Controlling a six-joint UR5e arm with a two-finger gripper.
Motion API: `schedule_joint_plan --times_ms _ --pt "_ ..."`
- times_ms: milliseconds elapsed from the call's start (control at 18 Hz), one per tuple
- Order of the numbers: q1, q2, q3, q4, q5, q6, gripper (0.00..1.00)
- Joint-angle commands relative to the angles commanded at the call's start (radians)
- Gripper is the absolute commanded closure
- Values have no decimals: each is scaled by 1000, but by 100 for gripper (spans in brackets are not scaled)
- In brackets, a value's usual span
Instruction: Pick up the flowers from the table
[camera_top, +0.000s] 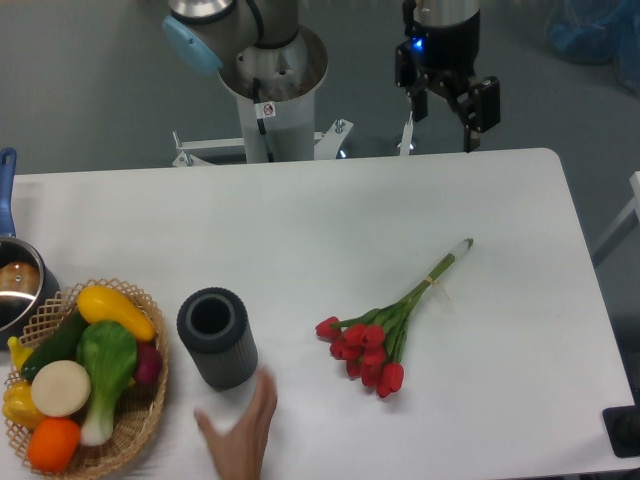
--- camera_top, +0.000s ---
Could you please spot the bare human hand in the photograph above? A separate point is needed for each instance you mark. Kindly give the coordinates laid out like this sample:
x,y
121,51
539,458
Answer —
x,y
239,453

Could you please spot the saucepan with blue handle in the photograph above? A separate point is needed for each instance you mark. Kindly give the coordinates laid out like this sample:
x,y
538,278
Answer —
x,y
26,281

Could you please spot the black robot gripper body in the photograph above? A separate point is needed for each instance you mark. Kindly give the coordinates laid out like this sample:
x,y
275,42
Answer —
x,y
441,46

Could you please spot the blue plastic bag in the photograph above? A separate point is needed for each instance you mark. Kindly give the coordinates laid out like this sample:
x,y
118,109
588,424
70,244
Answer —
x,y
598,32

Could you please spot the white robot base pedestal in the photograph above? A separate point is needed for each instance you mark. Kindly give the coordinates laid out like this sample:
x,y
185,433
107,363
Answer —
x,y
271,132

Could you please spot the purple red radish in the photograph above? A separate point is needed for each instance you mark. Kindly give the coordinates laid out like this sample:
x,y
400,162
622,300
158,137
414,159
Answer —
x,y
149,364

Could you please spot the white furniture frame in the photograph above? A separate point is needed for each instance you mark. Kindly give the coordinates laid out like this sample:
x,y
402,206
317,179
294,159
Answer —
x,y
620,227

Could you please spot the orange fruit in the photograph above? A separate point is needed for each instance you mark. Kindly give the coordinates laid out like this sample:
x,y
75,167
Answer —
x,y
53,444

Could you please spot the black device at table edge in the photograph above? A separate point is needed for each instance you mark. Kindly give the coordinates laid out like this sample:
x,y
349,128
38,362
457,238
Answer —
x,y
622,425

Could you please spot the yellow squash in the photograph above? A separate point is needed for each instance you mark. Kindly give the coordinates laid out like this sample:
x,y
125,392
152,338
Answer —
x,y
98,303

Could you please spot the red tulip bouquet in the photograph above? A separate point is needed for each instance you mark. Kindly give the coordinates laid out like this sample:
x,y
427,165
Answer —
x,y
372,345

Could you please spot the woven wicker basket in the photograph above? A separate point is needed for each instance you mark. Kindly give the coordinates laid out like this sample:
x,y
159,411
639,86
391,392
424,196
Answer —
x,y
138,411

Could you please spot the yellow bell pepper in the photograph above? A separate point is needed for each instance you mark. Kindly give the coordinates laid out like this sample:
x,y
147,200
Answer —
x,y
19,407

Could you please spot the green bok choy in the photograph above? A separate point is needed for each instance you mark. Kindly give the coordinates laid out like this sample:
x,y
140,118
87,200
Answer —
x,y
108,353

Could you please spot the dark green cucumber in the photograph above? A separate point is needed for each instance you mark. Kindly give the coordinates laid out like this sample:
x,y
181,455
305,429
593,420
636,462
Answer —
x,y
60,345

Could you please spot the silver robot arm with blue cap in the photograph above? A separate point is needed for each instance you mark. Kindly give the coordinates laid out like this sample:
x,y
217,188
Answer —
x,y
273,66

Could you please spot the dark grey ribbed vase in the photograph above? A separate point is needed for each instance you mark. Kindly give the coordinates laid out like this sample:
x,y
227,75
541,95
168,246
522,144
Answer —
x,y
214,327

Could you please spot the yellow banana tip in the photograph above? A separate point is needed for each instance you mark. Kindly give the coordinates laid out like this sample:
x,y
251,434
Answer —
x,y
18,352

